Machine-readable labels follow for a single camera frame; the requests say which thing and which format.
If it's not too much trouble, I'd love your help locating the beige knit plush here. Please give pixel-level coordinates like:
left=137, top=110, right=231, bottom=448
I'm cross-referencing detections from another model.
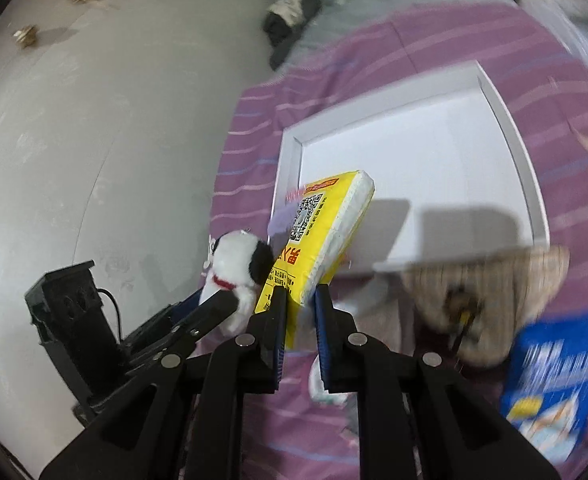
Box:
left=374, top=245, right=572, bottom=366

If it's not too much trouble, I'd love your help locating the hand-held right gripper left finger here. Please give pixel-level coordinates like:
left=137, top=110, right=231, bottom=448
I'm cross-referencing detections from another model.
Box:
left=39, top=285, right=289, bottom=480

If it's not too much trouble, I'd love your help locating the purple striped blanket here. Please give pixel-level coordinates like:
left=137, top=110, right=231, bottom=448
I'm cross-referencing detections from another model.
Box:
left=194, top=2, right=588, bottom=480

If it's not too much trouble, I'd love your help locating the black cable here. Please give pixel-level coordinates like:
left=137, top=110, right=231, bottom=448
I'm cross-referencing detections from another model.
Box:
left=96, top=287, right=125, bottom=342

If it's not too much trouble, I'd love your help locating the white cardboard box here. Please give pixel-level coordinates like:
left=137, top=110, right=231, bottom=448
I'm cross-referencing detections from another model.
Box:
left=269, top=60, right=550, bottom=273

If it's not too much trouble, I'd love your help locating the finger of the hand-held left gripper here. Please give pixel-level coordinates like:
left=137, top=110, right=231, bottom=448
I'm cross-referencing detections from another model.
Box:
left=129, top=292, right=239, bottom=368
left=171, top=288, right=205, bottom=319

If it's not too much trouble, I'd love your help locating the yellow tissue packet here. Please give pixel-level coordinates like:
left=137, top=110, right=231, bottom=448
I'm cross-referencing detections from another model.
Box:
left=254, top=170, right=376, bottom=351

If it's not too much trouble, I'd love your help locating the black and white plush dog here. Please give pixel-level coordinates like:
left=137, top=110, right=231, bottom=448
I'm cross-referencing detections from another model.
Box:
left=201, top=230, right=275, bottom=336

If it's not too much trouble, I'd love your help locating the large blue packet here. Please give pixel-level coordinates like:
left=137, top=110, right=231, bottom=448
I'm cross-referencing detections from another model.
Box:
left=498, top=307, right=588, bottom=463

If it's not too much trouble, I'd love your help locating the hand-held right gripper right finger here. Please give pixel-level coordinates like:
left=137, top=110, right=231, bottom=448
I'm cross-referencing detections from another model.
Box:
left=313, top=285, right=562, bottom=480

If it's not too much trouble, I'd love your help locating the dark clothes pile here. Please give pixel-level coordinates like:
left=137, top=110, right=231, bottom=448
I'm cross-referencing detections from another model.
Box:
left=264, top=0, right=322, bottom=71

